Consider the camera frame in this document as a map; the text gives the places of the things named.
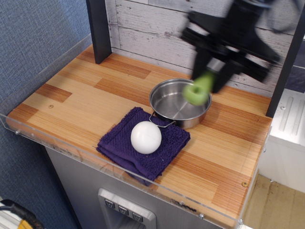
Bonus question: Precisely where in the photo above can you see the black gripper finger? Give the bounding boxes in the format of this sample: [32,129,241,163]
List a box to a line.
[209,59,236,94]
[192,47,216,80]

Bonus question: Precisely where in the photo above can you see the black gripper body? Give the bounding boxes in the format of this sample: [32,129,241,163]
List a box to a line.
[181,0,280,82]

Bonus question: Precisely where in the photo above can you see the green handled grey spatula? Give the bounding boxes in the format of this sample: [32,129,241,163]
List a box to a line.
[183,58,225,106]

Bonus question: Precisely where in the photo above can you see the stainless steel pot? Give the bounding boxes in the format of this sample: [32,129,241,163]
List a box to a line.
[149,79,212,129]

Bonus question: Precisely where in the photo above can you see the white ribbed side counter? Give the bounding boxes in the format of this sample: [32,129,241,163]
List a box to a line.
[271,89,305,146]

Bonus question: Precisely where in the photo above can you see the white ball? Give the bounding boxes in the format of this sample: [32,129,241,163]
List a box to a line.
[131,121,162,154]

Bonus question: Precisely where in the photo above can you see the purple folded towel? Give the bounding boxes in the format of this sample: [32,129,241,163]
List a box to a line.
[96,107,191,186]

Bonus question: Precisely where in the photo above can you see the grey dispenser button panel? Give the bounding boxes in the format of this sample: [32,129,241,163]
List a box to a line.
[98,188,157,229]

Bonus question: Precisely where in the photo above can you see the clear acrylic table guard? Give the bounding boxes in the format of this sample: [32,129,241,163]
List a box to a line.
[0,33,273,227]

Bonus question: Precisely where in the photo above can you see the black yellow object bottom left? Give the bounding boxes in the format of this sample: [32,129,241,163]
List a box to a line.
[0,199,45,229]

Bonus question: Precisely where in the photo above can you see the dark right shelf post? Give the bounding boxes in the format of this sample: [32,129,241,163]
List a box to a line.
[265,6,305,118]

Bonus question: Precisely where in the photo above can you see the dark shelf post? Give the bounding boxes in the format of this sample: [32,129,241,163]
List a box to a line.
[86,0,112,64]
[265,6,305,118]

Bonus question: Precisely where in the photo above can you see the dark left shelf post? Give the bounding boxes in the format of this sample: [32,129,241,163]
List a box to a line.
[86,0,112,64]

